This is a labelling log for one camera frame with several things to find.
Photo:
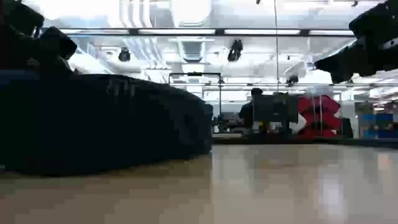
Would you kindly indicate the dark navy backpack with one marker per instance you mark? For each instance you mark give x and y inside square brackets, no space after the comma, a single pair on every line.
[93,124]

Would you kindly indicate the black ceiling spotlight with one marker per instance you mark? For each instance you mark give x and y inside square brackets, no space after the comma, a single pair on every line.
[124,55]
[235,51]
[292,80]

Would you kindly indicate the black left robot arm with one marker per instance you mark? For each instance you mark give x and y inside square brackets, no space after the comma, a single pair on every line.
[15,18]

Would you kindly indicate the blue storage bin shelf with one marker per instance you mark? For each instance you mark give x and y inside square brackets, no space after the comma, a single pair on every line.
[377,124]

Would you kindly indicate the red storage bin rack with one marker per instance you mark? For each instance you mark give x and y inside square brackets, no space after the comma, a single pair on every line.
[320,115]

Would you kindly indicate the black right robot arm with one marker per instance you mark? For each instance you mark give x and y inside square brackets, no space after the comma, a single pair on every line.
[379,18]

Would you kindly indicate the black box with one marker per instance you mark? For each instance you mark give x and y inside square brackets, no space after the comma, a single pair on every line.
[347,127]

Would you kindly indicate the person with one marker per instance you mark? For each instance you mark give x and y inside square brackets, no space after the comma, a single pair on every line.
[248,112]

